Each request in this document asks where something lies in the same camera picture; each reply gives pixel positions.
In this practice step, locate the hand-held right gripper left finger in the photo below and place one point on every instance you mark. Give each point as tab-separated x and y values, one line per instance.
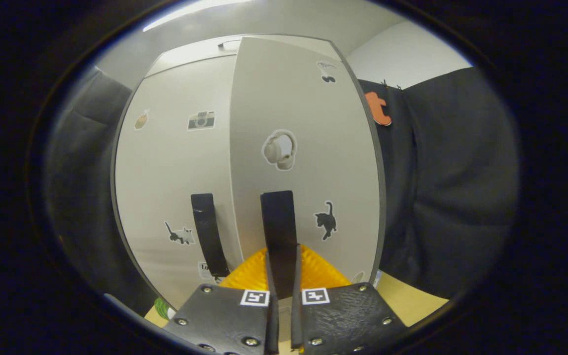
271	325

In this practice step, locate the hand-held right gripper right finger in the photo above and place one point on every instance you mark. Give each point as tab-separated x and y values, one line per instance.
297	325

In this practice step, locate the cabinet door with camera sticker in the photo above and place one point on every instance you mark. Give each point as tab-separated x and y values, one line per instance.
175	167

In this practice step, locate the cabinet door with headphone sticker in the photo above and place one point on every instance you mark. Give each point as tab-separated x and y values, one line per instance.
313	98

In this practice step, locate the grey double-door shoe cabinet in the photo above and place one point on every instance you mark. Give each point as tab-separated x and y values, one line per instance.
382	207

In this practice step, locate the beige cabinet drawer front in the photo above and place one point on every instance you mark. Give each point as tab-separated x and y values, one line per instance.
190	59

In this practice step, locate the green object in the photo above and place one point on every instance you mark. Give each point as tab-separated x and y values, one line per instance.
162	308

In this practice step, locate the black backdrop cloth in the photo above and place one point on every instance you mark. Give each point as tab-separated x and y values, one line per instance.
82	197
461	187

